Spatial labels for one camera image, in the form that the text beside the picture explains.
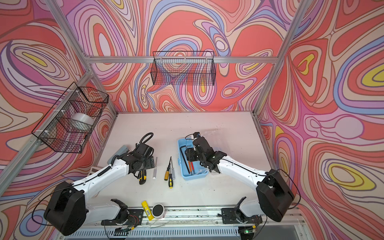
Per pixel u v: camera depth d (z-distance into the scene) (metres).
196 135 0.74
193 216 0.75
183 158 0.94
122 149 0.93
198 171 0.81
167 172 0.88
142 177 0.86
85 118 0.74
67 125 0.68
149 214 0.73
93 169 0.86
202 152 0.63
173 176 0.86
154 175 0.86
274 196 0.42
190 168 0.91
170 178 0.84
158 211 0.72
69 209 0.40
